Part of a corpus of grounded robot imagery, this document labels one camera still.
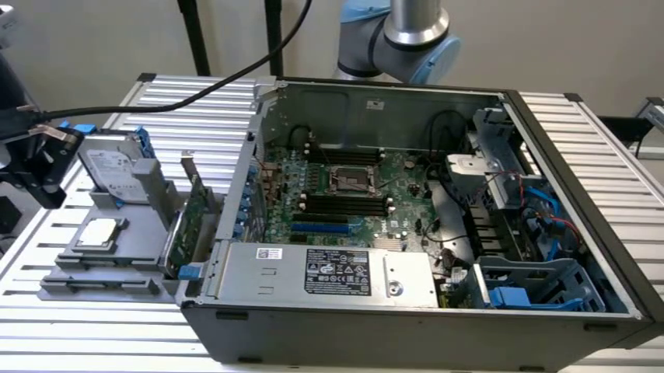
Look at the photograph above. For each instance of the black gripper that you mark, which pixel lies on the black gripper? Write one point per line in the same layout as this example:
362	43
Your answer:
44	171

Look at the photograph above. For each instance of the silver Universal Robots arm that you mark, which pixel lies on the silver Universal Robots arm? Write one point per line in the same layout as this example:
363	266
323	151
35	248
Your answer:
409	23

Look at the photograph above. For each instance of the dark RAM stick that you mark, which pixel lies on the dark RAM stick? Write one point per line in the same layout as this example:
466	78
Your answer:
111	256

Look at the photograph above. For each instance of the black expansion slot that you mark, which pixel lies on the black expansion slot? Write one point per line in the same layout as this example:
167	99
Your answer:
320	218

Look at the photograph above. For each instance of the blue expansion slot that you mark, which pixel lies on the blue expansion slot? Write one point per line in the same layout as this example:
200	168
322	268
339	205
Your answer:
318	227

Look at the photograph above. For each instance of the black RAM slot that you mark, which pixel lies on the black RAM slot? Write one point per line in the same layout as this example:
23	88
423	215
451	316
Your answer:
344	196
347	161
344	212
347	158
347	150
347	154
344	201
344	206

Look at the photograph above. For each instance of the silver hard disk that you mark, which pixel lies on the silver hard disk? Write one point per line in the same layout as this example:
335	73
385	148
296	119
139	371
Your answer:
111	171

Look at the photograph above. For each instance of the silver CPU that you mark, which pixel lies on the silver CPU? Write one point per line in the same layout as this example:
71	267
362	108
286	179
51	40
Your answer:
100	232

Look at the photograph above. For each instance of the blue disk carrier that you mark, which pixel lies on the blue disk carrier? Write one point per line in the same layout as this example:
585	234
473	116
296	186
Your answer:
144	141

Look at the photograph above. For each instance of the grey parts rack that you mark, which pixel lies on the grey parts rack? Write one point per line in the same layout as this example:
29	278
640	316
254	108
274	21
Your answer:
140	229

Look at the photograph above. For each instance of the green graphics card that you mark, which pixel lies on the green graphics card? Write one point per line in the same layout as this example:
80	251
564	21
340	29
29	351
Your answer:
194	217

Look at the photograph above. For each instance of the blue card retention clip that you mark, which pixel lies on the blue card retention clip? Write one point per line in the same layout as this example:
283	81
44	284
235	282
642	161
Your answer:
188	272

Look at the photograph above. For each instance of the black stand pole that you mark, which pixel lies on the black stand pole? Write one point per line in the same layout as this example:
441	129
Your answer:
274	23
196	35

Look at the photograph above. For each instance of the silver power supply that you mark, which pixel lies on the silver power supply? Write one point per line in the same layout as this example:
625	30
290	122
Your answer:
290	276

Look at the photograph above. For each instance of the metal CPU socket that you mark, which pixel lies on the metal CPU socket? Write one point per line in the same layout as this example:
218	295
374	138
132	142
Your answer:
353	179

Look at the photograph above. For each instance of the white case sticker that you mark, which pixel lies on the white case sticker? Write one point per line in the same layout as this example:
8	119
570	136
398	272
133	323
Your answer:
374	104

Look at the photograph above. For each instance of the green motherboard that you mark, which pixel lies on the green motherboard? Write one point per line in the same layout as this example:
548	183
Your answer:
409	210

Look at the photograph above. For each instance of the open black PC case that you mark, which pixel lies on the open black PC case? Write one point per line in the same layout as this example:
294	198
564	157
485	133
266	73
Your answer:
363	334

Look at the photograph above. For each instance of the silver metal drive cage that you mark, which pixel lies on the silver metal drive cage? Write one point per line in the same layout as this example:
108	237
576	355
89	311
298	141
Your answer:
497	171

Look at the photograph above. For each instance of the blue plastic latch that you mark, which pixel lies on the blue plastic latch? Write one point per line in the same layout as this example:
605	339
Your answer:
510	298

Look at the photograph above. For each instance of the blue-grey plastic disk bay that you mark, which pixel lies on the blue-grey plastic disk bay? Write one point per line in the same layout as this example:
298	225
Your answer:
549	279

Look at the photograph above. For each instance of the aluminium frame profile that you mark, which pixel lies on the aluminium frame profile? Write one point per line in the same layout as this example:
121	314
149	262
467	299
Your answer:
650	110

